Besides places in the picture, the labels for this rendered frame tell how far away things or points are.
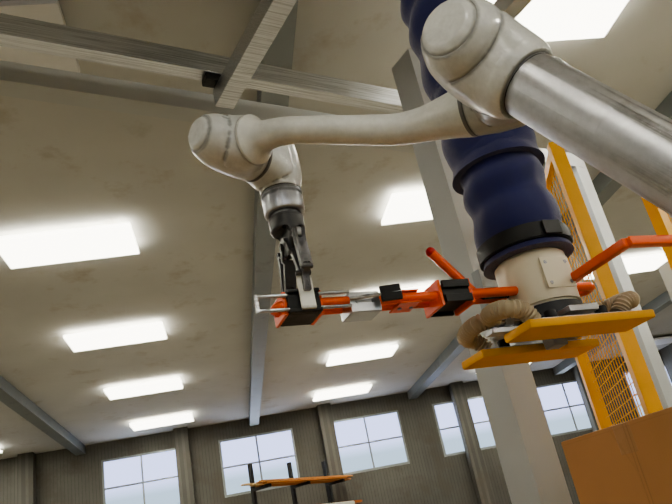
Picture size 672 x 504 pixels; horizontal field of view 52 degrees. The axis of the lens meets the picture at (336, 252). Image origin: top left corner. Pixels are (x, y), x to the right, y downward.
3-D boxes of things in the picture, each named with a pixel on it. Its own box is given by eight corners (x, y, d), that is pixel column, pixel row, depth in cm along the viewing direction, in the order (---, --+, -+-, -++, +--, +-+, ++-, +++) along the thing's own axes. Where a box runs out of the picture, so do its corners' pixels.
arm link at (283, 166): (278, 210, 157) (238, 193, 147) (268, 153, 164) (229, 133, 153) (315, 190, 152) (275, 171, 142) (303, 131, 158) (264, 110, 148)
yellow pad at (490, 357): (575, 357, 176) (569, 339, 178) (601, 345, 168) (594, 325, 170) (462, 370, 163) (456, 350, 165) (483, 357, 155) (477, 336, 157)
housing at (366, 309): (371, 321, 148) (366, 302, 150) (383, 309, 143) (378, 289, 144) (341, 323, 146) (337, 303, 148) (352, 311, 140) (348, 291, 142)
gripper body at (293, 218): (307, 207, 146) (315, 246, 143) (296, 225, 153) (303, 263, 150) (273, 207, 143) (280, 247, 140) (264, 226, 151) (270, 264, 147)
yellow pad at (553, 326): (626, 332, 161) (618, 312, 163) (657, 316, 152) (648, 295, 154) (505, 344, 148) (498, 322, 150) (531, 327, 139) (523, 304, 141)
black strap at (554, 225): (537, 273, 181) (533, 260, 182) (594, 232, 161) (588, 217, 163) (464, 277, 172) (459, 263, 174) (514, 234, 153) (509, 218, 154)
